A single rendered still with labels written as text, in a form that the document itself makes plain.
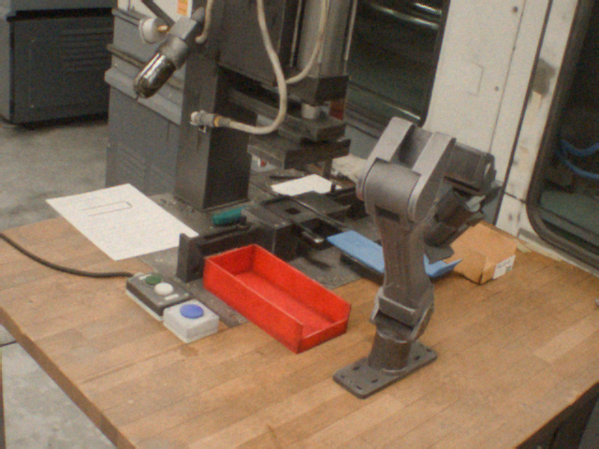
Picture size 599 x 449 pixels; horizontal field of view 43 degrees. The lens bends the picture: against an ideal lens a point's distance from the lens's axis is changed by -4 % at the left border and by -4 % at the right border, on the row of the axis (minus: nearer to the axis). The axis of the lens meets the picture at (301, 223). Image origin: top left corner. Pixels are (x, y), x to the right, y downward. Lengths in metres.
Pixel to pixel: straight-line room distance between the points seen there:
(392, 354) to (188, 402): 0.33
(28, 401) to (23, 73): 2.39
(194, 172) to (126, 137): 1.68
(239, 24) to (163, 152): 1.64
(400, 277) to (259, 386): 0.27
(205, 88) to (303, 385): 0.70
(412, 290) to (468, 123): 0.93
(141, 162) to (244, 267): 1.85
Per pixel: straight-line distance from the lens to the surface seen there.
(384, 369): 1.29
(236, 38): 1.58
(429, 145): 1.06
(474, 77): 2.04
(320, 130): 1.48
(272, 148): 1.47
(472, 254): 1.63
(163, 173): 3.17
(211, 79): 1.65
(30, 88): 4.60
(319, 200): 1.66
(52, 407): 2.58
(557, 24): 1.85
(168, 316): 1.32
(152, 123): 3.20
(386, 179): 1.05
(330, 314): 1.40
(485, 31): 2.02
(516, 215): 1.96
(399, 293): 1.21
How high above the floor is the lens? 1.65
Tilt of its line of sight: 25 degrees down
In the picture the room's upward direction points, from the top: 9 degrees clockwise
